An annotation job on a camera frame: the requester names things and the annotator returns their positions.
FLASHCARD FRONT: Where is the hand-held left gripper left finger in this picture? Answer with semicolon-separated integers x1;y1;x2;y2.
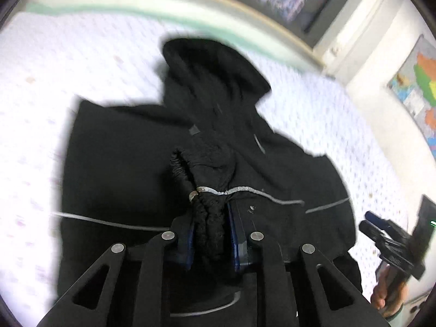
38;215;197;327

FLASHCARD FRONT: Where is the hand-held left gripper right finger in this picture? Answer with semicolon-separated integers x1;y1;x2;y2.
226;203;389;327

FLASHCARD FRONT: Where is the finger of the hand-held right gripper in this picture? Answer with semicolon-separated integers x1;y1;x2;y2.
359;211;414;247

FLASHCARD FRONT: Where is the black hooded jacket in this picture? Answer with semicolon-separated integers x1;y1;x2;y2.
56;37;362;327

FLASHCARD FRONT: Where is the person's right hand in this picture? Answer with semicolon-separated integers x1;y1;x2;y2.
371;265;408;310

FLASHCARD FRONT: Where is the white patterned bed sheet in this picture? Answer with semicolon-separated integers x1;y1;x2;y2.
0;11;409;327

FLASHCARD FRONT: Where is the colourful wall map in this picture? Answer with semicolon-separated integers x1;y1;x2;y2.
388;34;436;161

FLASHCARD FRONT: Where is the white bed frame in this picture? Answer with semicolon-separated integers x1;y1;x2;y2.
25;0;328;75

